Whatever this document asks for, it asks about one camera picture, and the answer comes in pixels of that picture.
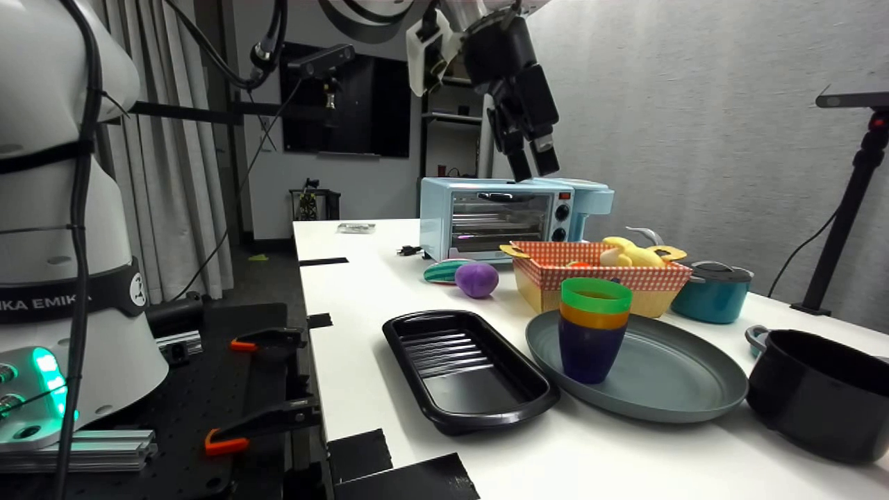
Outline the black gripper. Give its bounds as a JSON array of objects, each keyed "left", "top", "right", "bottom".
[{"left": 459, "top": 10, "right": 563, "bottom": 183}]

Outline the green translucent plastic cup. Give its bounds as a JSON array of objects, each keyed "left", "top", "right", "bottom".
[{"left": 555, "top": 275, "right": 636, "bottom": 318}]

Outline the orange plastic cup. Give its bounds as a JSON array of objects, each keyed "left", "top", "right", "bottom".
[{"left": 559, "top": 302, "right": 634, "bottom": 333}]

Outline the light blue toaster oven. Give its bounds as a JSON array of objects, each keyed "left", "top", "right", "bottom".
[{"left": 418, "top": 175, "right": 616, "bottom": 263}]

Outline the yellow toy fruit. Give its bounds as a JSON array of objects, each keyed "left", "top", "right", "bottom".
[{"left": 600, "top": 232, "right": 690, "bottom": 272}]

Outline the purple plush ball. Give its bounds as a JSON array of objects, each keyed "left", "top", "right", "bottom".
[{"left": 454, "top": 257, "right": 502, "bottom": 302}]

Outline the red checkered cardboard basket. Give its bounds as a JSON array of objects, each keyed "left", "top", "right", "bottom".
[{"left": 506, "top": 239, "right": 695, "bottom": 318}]

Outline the striped watermelon toy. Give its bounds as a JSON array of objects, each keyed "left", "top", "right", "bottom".
[{"left": 423, "top": 257, "right": 466, "bottom": 286}]

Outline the black ridged plastic tray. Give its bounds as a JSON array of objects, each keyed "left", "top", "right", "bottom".
[{"left": 381, "top": 308, "right": 562, "bottom": 439}]

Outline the small grey box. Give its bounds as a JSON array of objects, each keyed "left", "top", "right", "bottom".
[{"left": 286, "top": 177, "right": 344, "bottom": 221}]

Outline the teal pot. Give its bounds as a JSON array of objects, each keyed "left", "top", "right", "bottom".
[{"left": 669, "top": 257, "right": 757, "bottom": 327}]

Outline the grey oval plate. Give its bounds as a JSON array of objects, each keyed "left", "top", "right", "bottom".
[{"left": 523, "top": 308, "right": 750, "bottom": 428}]

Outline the black tripod stand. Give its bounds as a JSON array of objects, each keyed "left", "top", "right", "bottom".
[{"left": 790, "top": 89, "right": 889, "bottom": 315}]

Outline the black flat plate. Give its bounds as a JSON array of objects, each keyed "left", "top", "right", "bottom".
[{"left": 334, "top": 450, "right": 481, "bottom": 500}]

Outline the grey curtain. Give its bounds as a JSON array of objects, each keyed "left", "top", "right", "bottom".
[{"left": 87, "top": 0, "right": 240, "bottom": 308}]

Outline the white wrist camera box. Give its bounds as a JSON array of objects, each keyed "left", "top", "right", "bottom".
[{"left": 402, "top": 8, "right": 466, "bottom": 99}]

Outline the black wall monitor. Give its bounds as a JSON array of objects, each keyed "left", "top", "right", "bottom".
[{"left": 277, "top": 42, "right": 413, "bottom": 160}]

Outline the orange-handled black clamp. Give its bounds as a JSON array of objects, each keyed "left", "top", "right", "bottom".
[
  {"left": 204, "top": 396, "right": 322, "bottom": 457},
  {"left": 229, "top": 325, "right": 308, "bottom": 358}
]

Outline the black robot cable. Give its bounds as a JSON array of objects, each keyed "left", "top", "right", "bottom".
[{"left": 51, "top": 0, "right": 106, "bottom": 500}]

